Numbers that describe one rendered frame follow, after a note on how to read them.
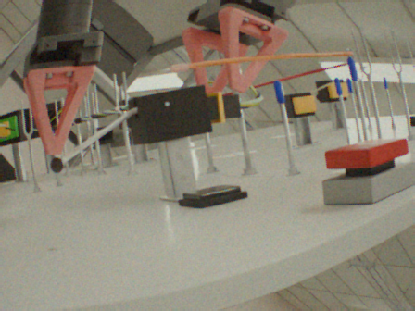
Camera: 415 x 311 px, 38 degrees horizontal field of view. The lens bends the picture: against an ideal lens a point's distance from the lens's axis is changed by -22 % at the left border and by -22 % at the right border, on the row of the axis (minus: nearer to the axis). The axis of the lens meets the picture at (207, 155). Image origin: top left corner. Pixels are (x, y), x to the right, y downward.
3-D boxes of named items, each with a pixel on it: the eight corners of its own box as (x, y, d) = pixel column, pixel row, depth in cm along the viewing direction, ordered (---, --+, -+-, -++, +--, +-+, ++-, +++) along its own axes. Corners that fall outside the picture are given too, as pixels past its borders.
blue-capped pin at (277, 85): (282, 176, 66) (266, 81, 65) (295, 172, 66) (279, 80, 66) (290, 176, 64) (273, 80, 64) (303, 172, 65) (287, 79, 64)
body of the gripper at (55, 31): (76, 69, 63) (83, 5, 63) (103, 51, 54) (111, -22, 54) (22, 75, 60) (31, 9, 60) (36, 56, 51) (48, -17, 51)
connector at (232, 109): (176, 124, 63) (174, 101, 63) (226, 118, 66) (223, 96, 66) (193, 122, 61) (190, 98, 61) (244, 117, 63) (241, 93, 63)
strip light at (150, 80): (176, 74, 587) (182, 67, 589) (108, 83, 691) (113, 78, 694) (189, 87, 595) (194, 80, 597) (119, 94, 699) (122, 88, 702)
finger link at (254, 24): (242, 111, 68) (255, 30, 70) (283, 99, 62) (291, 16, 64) (176, 90, 65) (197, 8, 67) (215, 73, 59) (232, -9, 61)
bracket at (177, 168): (159, 200, 64) (149, 142, 63) (184, 194, 65) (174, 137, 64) (180, 203, 59) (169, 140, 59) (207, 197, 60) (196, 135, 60)
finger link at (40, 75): (76, 155, 62) (81, 56, 62) (94, 153, 56) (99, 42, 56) (18, 155, 59) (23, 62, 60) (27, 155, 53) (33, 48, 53)
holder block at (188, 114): (132, 145, 62) (127, 100, 62) (193, 133, 65) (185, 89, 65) (149, 143, 59) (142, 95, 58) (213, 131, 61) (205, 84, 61)
